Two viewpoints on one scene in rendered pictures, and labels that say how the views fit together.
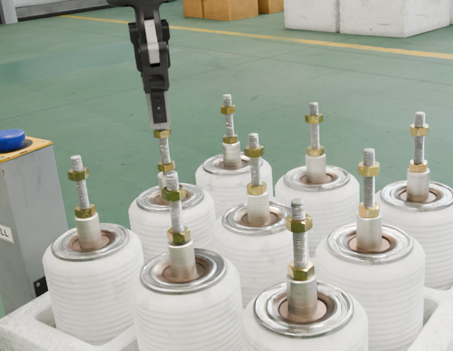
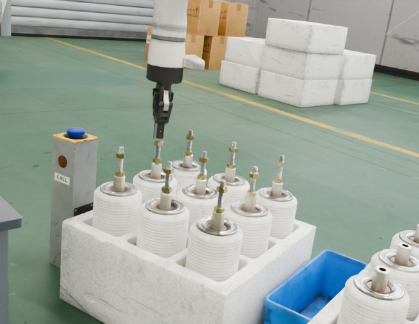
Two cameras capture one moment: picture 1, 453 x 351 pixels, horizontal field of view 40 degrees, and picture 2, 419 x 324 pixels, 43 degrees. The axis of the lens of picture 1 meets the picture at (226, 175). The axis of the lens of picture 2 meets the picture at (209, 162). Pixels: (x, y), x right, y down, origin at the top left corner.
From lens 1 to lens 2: 0.48 m
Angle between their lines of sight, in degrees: 7
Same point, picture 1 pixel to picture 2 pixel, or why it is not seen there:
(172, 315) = (159, 222)
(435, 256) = (279, 223)
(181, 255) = (167, 198)
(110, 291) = (126, 213)
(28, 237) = (77, 184)
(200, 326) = (170, 230)
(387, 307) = (252, 236)
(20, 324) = (76, 223)
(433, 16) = (323, 96)
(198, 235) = not seen: hidden behind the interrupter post
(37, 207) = (85, 170)
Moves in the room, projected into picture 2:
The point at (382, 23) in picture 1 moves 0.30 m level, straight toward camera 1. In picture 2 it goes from (287, 94) to (286, 101)
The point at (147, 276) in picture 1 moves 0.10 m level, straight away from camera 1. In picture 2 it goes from (148, 206) to (142, 186)
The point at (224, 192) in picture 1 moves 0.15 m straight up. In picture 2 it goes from (181, 179) to (188, 116)
